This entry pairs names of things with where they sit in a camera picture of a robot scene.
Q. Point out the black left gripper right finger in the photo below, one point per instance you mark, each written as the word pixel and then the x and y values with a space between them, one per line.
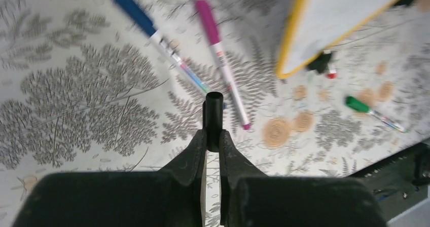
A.
pixel 249 197

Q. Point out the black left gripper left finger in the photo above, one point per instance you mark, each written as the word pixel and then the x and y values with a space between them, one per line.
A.
pixel 171 196

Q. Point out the black marker cap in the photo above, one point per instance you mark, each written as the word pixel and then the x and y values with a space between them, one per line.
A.
pixel 213 119

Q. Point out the yellow framed whiteboard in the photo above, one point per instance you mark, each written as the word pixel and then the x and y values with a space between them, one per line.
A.
pixel 316 25

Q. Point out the floral table mat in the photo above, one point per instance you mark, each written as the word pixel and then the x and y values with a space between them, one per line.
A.
pixel 83 89

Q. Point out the green capped white marker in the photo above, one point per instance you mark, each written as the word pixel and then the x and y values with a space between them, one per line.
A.
pixel 361 107

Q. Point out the red capped white marker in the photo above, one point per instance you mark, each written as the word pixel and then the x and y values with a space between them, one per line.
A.
pixel 331 72

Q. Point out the magenta capped white marker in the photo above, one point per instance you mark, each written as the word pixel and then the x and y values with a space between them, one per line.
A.
pixel 213 36

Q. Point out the blue capped white marker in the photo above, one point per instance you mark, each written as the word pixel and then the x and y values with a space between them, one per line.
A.
pixel 133 10

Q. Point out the whiteboard wire stand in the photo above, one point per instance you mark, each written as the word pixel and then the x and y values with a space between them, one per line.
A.
pixel 320 64

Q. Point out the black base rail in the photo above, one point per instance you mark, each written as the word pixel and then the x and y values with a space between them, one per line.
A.
pixel 400 181

